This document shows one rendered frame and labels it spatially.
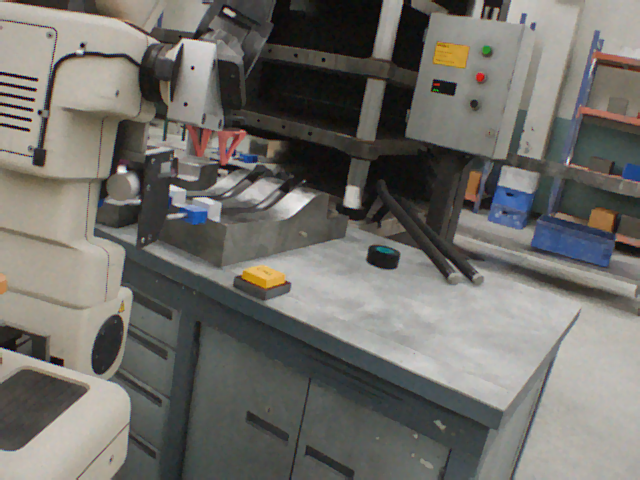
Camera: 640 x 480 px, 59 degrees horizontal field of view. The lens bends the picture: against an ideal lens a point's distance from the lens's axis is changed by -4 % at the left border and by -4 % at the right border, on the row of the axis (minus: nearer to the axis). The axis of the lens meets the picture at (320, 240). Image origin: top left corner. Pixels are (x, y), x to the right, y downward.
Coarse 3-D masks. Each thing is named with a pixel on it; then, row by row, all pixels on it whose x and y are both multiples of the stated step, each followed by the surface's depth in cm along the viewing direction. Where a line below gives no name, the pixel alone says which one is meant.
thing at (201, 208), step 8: (200, 200) 123; (208, 200) 125; (184, 208) 120; (192, 208) 121; (200, 208) 122; (208, 208) 122; (216, 208) 124; (168, 216) 116; (176, 216) 117; (184, 216) 119; (192, 216) 119; (200, 216) 121; (208, 216) 122; (192, 224) 120
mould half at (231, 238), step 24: (192, 192) 143; (216, 192) 148; (264, 192) 146; (312, 192) 145; (216, 216) 124; (240, 216) 128; (264, 216) 134; (288, 216) 137; (312, 216) 145; (336, 216) 158; (168, 240) 129; (192, 240) 125; (216, 240) 121; (240, 240) 124; (264, 240) 131; (288, 240) 139; (312, 240) 149; (216, 264) 122
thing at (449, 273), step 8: (392, 200) 167; (392, 208) 165; (400, 208) 163; (400, 216) 161; (408, 216) 160; (408, 224) 157; (408, 232) 156; (416, 232) 153; (416, 240) 152; (424, 240) 150; (424, 248) 149; (432, 248) 147; (432, 256) 145; (440, 256) 144; (440, 264) 142; (448, 264) 142; (448, 272) 139; (456, 272) 139; (448, 280) 139; (456, 280) 139
